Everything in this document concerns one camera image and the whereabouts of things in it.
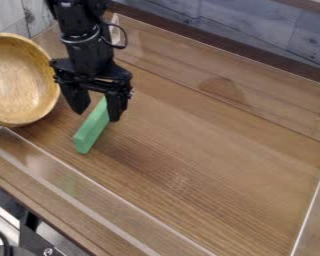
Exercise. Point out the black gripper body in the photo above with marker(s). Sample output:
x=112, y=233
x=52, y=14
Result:
x=90, y=64

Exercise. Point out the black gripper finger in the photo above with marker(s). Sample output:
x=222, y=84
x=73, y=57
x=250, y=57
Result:
x=76, y=96
x=116, y=104

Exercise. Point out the green rectangular stick block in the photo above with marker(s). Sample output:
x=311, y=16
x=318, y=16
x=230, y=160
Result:
x=92, y=128

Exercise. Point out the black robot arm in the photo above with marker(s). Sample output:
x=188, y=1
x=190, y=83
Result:
x=79, y=15

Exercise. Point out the wooden bowl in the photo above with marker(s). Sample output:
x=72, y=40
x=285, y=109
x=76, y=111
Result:
x=28, y=91

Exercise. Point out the clear acrylic corner bracket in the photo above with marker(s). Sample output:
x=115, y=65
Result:
x=118, y=33

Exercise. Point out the clear acrylic tray wall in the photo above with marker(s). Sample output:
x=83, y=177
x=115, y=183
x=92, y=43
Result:
x=207, y=172

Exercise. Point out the black metal table bracket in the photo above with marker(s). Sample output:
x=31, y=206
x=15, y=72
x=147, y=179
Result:
x=31, y=240

